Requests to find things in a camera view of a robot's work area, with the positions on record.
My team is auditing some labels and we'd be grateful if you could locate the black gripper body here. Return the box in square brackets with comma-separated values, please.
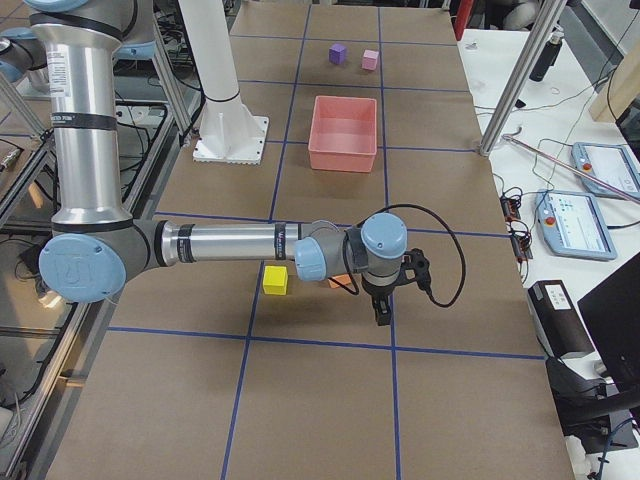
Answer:
[361, 273, 399, 302]

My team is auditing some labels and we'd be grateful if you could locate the orange foam block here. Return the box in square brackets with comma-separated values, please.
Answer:
[328, 274, 352, 289]

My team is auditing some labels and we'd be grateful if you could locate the pink foam block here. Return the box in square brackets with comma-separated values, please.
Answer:
[361, 49, 379, 71]

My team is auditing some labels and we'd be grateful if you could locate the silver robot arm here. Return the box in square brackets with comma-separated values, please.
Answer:
[23, 1, 409, 326]

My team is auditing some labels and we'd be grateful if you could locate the pink plastic bin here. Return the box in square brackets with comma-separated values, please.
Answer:
[308, 95, 377, 173]

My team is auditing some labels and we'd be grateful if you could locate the yellow foam block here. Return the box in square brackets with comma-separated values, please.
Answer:
[262, 265, 288, 296]

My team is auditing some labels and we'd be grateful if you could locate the small circuit board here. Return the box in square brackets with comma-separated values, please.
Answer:
[500, 194, 533, 263]

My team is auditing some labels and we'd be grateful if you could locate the black box with label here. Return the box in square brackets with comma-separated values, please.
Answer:
[527, 280, 595, 360]

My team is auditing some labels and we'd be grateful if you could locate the metal grabber stick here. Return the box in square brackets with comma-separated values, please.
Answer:
[501, 133, 639, 204]

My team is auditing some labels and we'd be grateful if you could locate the near blue teach pendant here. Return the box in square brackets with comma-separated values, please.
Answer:
[535, 190, 617, 261]

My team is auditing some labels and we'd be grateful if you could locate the blue teach pendant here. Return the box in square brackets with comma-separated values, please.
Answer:
[535, 190, 617, 261]
[571, 142, 639, 198]

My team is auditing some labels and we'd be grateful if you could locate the black monitor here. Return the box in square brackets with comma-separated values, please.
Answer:
[578, 254, 639, 388]

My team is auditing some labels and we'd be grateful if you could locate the purple foam block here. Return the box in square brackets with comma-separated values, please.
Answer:
[328, 43, 347, 65]

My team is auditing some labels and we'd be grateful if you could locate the far blue teach pendant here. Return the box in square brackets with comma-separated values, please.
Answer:
[571, 142, 639, 198]

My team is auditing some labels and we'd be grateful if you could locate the black water bottle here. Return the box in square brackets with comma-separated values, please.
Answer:
[529, 31, 564, 82]

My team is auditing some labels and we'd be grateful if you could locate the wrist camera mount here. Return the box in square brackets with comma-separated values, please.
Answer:
[396, 248, 432, 295]

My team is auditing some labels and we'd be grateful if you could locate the white camera mast pillar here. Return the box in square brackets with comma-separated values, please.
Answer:
[179, 0, 269, 165]

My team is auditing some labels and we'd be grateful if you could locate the aluminium frame post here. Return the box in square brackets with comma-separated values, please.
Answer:
[478, 0, 567, 157]

